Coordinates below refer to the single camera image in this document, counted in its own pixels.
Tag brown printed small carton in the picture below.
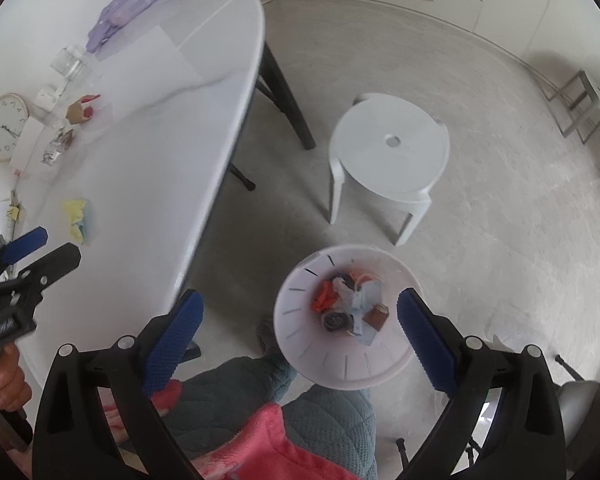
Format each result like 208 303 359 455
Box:
362 304 390 332

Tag white plastic bag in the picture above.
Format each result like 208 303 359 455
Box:
332 275 356 307

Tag round white wall clock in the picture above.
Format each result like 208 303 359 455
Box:
0 93 31 162

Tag white trash bin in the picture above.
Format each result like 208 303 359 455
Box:
273 245 423 390

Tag yellow paper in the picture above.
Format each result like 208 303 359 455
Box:
62 199 98 246

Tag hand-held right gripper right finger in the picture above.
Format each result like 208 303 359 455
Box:
396 287 567 480

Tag pink fleece jacket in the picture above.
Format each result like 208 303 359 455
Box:
195 402 361 480

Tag black table leg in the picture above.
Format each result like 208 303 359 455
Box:
254 42 317 151
228 162 257 192

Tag brown paper pack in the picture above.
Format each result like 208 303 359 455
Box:
66 101 95 126

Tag clear glass cup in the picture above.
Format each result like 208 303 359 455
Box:
50 46 88 81

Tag red paper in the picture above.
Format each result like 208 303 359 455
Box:
310 280 341 313

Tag white plastic stool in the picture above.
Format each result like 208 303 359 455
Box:
327 92 451 247

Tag blue face mask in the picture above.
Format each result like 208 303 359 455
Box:
340 280 386 346

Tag clear printed wrapper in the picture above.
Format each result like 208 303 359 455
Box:
41 135 68 166

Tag purple backpack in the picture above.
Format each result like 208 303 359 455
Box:
86 0 165 53

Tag teal quilted pants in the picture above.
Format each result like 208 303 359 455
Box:
165 355 378 480

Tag person's left hand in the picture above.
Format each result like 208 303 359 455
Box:
0 344 34 417

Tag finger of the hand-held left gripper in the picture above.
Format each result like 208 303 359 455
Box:
0 242 83 307
0 226 49 273

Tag white card box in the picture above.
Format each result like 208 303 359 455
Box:
9 119 46 178

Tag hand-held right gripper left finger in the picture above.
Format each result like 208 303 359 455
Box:
32 288 206 480

